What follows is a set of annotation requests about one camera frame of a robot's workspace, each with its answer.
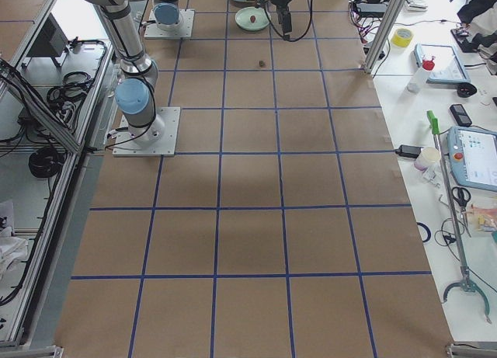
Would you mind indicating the light green plate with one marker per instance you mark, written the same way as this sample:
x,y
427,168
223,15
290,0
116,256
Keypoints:
x,y
242,19

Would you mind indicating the brown wicker basket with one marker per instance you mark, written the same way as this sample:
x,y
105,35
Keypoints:
x,y
245,3

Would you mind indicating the black power adapter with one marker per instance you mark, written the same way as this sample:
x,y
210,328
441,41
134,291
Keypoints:
x,y
370,10

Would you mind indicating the yellow tape roll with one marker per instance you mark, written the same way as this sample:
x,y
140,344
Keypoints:
x,y
402,37

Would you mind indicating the clear bottle red cap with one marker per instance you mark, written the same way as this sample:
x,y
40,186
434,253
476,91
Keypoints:
x,y
420,78

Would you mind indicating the teach pendant far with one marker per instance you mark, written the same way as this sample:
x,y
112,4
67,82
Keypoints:
x,y
449,68

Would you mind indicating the teach pendant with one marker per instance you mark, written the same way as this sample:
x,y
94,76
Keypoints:
x,y
449,68
472,156

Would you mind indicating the white paper cup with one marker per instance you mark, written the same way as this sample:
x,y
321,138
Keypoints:
x,y
428,157

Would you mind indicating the teach pendant near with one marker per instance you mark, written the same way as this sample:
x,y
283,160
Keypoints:
x,y
472,156

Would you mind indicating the black scissors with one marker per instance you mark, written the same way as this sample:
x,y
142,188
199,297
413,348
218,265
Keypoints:
x,y
462,197

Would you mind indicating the reacher grabber tool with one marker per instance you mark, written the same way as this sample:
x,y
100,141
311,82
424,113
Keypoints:
x,y
466,284

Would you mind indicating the aluminium frame post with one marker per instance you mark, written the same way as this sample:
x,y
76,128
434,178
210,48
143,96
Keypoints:
x,y
381,36

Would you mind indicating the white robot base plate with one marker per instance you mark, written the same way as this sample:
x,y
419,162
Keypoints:
x,y
160,138

